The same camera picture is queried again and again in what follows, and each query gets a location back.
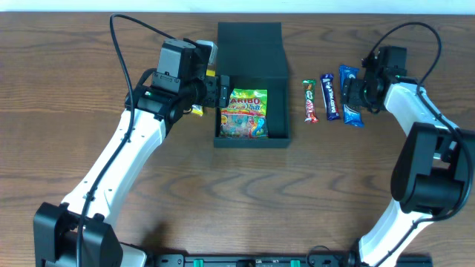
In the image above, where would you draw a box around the yellow Hacks candy bag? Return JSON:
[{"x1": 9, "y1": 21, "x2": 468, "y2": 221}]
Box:
[{"x1": 191, "y1": 68, "x2": 216, "y2": 116}]

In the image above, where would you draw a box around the Haribo worms candy bag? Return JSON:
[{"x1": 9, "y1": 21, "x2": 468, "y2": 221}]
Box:
[{"x1": 219, "y1": 88, "x2": 269, "y2": 139}]

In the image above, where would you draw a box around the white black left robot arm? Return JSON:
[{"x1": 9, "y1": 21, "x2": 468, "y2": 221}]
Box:
[{"x1": 33, "y1": 69, "x2": 232, "y2": 267}]

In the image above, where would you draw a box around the KitKat Milo bar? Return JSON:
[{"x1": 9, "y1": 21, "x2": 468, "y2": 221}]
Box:
[{"x1": 302, "y1": 79, "x2": 319, "y2": 123}]

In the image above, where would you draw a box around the Dairy Milk chocolate bar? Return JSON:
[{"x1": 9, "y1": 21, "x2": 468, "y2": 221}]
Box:
[{"x1": 320, "y1": 73, "x2": 341, "y2": 121}]

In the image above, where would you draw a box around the black open gift box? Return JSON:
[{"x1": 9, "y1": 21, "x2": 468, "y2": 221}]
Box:
[{"x1": 214, "y1": 22, "x2": 291, "y2": 148}]

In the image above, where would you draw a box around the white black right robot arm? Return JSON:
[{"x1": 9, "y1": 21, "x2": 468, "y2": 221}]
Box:
[{"x1": 341, "y1": 76, "x2": 474, "y2": 266}]

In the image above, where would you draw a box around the blue Oreo cookie pack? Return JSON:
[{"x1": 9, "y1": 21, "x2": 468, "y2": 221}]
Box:
[{"x1": 338, "y1": 65, "x2": 364, "y2": 128}]

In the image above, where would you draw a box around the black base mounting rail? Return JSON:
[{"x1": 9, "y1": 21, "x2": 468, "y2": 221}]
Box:
[{"x1": 145, "y1": 253, "x2": 346, "y2": 267}]

